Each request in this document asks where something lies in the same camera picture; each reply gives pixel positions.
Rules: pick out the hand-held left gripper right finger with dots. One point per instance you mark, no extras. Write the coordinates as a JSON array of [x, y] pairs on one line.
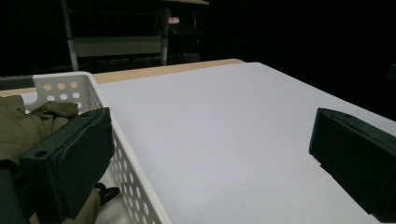
[[358, 155]]

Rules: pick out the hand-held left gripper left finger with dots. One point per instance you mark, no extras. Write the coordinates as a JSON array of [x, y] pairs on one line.
[[68, 161]]

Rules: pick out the olive green garment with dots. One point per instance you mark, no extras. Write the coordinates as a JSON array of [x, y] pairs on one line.
[[18, 130]]

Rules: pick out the white perforated plastic basket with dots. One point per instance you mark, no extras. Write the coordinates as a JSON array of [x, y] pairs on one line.
[[62, 76]]

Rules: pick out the wooden table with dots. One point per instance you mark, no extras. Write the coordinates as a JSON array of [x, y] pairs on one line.
[[155, 72]]

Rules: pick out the white-legged desk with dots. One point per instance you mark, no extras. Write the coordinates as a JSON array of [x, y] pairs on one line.
[[118, 46]]

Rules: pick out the white table mat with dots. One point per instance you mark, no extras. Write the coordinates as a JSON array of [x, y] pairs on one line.
[[218, 130]]

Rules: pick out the red white tag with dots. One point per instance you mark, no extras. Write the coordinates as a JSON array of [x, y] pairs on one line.
[[173, 20]]

